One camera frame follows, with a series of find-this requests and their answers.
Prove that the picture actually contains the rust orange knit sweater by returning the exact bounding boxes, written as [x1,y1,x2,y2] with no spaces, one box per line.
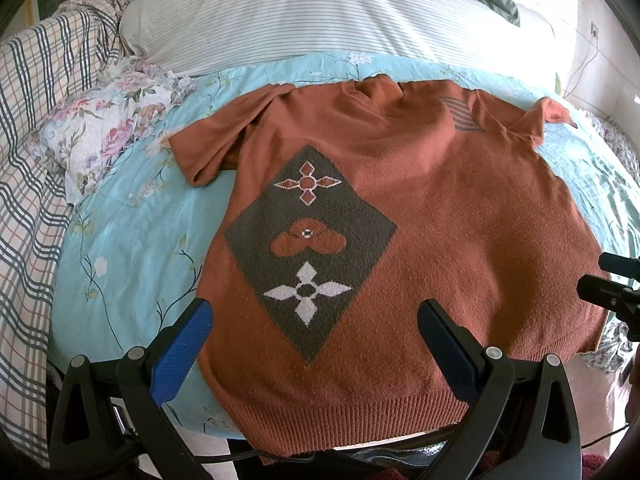
[169,75,606,456]

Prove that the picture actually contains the light blue floral quilt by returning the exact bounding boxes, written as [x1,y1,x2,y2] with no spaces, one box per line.
[48,51,639,438]

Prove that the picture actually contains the pink floral white pillow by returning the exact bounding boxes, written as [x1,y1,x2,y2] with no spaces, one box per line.
[36,56,196,206]

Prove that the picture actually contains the plaid checked blanket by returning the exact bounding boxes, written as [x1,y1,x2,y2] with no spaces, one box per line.
[1,0,130,466]

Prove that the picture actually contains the white grey striped pillow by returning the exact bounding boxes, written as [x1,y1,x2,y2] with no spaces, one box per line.
[119,0,556,91]

